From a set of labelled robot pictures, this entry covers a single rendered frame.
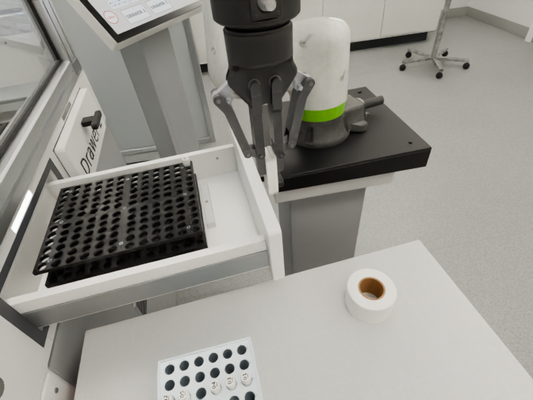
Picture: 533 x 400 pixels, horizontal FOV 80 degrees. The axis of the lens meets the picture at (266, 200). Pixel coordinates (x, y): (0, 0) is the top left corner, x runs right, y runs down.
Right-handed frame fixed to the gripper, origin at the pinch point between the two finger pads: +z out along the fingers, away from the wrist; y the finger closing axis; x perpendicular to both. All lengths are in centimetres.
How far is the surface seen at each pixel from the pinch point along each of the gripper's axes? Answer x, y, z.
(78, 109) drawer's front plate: 36.2, -33.5, 0.6
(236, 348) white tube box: -18.1, -10.5, 13.6
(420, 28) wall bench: 274, 230, 79
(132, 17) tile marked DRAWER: 81, -22, -7
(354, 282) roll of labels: -14.0, 8.4, 13.1
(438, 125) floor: 127, 149, 93
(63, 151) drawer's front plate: 20.1, -33.7, 1.1
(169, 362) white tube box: -17.3, -19.4, 13.6
